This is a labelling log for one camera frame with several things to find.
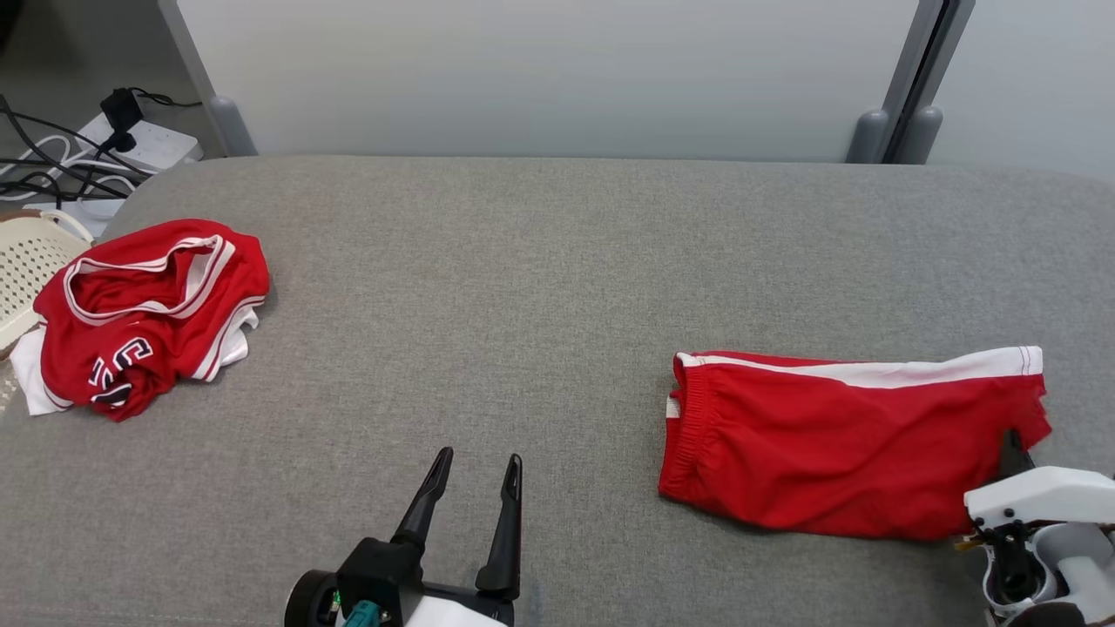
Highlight red shorts white side stripe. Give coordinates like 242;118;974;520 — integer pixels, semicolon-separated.
658;346;1053;543

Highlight black floor cable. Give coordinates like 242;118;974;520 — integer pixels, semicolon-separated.
0;91;136;206

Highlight red basketball jersey white sleeves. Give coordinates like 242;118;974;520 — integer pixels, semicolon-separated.
10;218;271;423

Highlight black plug adapter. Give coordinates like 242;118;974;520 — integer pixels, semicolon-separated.
98;87;145;153

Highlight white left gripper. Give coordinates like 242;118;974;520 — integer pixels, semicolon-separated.
392;447;524;627

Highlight narrow grey partition panel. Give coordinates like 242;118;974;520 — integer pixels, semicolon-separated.
889;0;1115;184

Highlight wide grey partition panel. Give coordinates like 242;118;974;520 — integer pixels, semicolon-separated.
157;0;950;165

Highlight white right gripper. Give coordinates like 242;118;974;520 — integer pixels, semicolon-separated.
964;428;1115;530

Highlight white floor cable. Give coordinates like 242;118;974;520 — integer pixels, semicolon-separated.
0;132;132;175

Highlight cream perforated laundry basket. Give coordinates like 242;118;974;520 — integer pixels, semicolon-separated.
0;209;94;354

